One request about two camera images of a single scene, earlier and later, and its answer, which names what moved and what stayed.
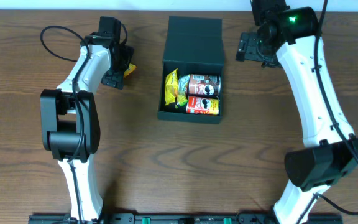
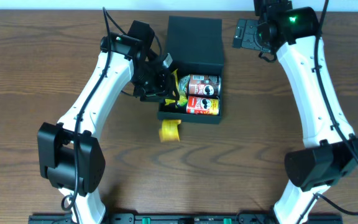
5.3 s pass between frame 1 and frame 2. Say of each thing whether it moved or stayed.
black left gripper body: moved
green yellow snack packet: stayed
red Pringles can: stayed
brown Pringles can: stayed
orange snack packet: moved
